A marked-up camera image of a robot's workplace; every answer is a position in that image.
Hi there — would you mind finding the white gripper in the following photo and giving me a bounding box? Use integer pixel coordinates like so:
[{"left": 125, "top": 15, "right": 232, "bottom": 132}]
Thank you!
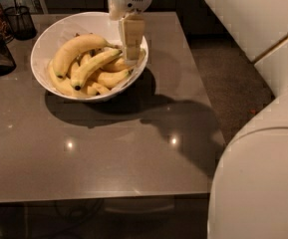
[{"left": 108, "top": 0, "right": 152, "bottom": 65}]

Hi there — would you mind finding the top yellow banana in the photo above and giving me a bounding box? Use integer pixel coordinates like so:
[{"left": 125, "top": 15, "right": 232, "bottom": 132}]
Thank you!
[{"left": 53, "top": 34, "right": 118, "bottom": 78}]

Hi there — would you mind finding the lower right yellow banana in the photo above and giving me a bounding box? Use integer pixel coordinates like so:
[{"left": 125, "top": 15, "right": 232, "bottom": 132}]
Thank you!
[{"left": 91, "top": 69, "right": 131, "bottom": 89}]

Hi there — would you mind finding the bottom left yellow banana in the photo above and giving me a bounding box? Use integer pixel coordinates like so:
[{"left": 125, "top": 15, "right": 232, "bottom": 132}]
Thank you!
[{"left": 48, "top": 61, "right": 98, "bottom": 99}]

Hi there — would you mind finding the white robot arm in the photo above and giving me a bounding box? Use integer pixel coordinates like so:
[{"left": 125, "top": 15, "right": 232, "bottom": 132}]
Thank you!
[{"left": 204, "top": 0, "right": 288, "bottom": 239}]

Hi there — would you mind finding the small bottom yellow banana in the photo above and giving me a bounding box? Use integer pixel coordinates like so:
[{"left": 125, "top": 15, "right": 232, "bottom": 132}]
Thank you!
[{"left": 87, "top": 81, "right": 110, "bottom": 95}]

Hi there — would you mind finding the long yellow banana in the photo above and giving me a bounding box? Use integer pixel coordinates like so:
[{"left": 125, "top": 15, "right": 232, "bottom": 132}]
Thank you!
[{"left": 71, "top": 49, "right": 122, "bottom": 91}]

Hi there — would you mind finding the black mesh pen cup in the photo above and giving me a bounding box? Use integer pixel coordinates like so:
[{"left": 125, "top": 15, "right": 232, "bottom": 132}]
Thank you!
[{"left": 4, "top": 6, "right": 37, "bottom": 41}]

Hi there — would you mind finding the white bowl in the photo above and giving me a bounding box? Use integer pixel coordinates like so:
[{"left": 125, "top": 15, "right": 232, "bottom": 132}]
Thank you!
[{"left": 31, "top": 12, "right": 148, "bottom": 103}]

